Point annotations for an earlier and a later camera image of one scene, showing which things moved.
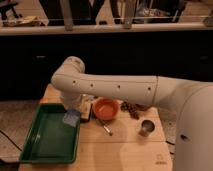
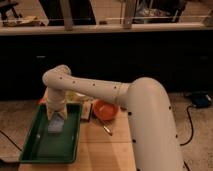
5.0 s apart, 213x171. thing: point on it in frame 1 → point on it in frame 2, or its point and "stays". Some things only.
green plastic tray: [49, 139] stays
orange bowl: [106, 108] stays
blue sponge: [72, 117] → [56, 125]
